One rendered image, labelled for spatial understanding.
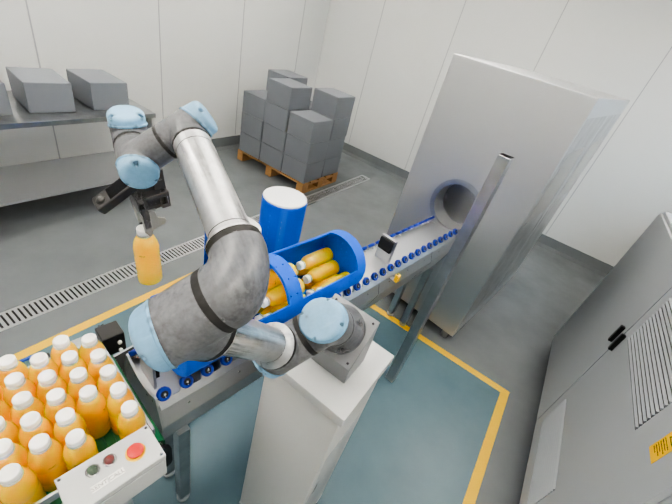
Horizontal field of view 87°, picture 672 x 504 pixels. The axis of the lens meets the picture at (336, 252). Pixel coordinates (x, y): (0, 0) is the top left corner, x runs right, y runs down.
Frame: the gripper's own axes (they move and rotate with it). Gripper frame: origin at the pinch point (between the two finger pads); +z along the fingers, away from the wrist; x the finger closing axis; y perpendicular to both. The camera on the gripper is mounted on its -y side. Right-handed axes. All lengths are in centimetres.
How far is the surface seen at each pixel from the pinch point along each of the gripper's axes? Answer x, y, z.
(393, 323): -30, 164, 171
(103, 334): 0.0, -20.4, 41.9
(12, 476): -36, -46, 22
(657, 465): -147, 100, 27
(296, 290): -26, 40, 30
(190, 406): -34, -8, 53
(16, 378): -11, -41, 27
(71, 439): -35, -35, 24
